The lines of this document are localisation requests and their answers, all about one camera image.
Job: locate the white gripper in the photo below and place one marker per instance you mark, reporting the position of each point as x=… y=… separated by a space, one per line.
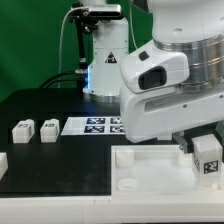
x=169 y=88

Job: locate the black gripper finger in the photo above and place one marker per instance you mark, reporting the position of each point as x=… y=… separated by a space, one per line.
x=220 y=130

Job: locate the white square tabletop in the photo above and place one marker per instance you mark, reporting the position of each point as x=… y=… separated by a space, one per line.
x=159 y=169

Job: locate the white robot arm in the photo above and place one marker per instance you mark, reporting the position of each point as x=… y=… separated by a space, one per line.
x=186 y=21

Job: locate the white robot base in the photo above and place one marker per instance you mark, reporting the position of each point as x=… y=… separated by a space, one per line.
x=110 y=46

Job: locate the white block left edge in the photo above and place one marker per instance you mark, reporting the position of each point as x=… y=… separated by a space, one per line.
x=3 y=164

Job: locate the white obstacle fixture wall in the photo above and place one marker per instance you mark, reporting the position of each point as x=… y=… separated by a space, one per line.
x=183 y=207

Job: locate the white AprilTag base plate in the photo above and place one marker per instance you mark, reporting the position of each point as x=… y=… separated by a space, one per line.
x=78 y=126

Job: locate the black camera stand pole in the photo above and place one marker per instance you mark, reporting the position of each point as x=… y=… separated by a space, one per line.
x=82 y=56

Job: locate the black camera on stand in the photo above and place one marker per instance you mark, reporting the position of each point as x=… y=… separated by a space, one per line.
x=89 y=16

